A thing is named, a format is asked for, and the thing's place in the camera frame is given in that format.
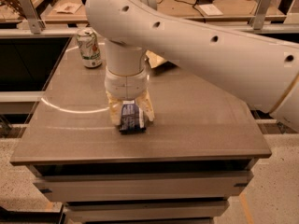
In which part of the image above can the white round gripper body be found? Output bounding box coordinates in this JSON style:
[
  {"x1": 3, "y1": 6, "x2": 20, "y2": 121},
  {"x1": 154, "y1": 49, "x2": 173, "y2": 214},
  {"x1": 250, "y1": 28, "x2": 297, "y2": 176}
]
[{"x1": 105, "y1": 69, "x2": 148, "y2": 100}]

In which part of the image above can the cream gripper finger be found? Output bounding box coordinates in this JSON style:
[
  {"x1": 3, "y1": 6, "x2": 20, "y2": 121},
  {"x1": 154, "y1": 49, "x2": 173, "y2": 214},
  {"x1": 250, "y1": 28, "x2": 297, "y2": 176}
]
[
  {"x1": 136, "y1": 91, "x2": 154, "y2": 121},
  {"x1": 107, "y1": 92, "x2": 122, "y2": 126}
]

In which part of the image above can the blue rxbar chocolate wrapper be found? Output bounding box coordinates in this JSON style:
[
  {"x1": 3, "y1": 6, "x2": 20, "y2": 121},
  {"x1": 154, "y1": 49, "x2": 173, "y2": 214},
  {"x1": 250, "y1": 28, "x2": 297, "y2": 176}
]
[{"x1": 119, "y1": 101, "x2": 146, "y2": 134}]

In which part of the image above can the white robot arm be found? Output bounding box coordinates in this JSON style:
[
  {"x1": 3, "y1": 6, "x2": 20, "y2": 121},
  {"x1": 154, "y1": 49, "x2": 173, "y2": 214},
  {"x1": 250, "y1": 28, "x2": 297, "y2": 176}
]
[{"x1": 85, "y1": 0, "x2": 299, "y2": 130}]

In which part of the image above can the white green 7up can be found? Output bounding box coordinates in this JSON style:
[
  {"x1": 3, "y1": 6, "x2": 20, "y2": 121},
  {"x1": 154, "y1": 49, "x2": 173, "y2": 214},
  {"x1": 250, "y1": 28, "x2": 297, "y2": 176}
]
[{"x1": 76, "y1": 28, "x2": 102, "y2": 68}]

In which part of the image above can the yellow brown chip bag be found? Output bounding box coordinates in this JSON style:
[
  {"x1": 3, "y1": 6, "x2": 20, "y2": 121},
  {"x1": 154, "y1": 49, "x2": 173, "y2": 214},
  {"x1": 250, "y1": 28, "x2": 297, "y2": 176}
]
[{"x1": 146, "y1": 50, "x2": 166, "y2": 68}]

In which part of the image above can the grey drawer cabinet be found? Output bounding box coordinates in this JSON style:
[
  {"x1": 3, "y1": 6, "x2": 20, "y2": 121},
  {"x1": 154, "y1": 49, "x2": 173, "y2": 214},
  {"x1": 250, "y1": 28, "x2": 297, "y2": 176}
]
[{"x1": 11, "y1": 44, "x2": 271, "y2": 224}]

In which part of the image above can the paper packet on back table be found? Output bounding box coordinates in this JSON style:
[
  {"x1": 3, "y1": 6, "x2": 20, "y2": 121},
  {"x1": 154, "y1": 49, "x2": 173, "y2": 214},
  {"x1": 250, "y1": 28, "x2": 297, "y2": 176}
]
[{"x1": 56, "y1": 3, "x2": 81, "y2": 14}]

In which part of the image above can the white paper sheet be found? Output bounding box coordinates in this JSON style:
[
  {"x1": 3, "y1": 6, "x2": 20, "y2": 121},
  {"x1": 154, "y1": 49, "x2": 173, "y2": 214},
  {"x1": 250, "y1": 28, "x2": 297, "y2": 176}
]
[{"x1": 199, "y1": 4, "x2": 222, "y2": 16}]

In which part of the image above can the left metal bracket post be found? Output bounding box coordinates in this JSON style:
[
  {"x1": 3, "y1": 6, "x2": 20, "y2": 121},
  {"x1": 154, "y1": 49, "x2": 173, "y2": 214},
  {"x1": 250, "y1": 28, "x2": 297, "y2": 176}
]
[{"x1": 19, "y1": 0, "x2": 45, "y2": 34}]

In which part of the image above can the metal bracket post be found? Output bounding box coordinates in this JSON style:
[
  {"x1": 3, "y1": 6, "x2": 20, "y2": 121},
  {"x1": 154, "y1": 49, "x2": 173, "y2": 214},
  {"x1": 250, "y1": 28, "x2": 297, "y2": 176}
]
[
  {"x1": 19, "y1": 0, "x2": 45, "y2": 34},
  {"x1": 249, "y1": 0, "x2": 271, "y2": 30}
]

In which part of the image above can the right metal bracket post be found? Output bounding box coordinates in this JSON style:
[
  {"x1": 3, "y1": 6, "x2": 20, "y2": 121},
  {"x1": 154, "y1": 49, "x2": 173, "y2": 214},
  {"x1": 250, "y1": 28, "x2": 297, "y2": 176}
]
[{"x1": 249, "y1": 0, "x2": 271, "y2": 30}]

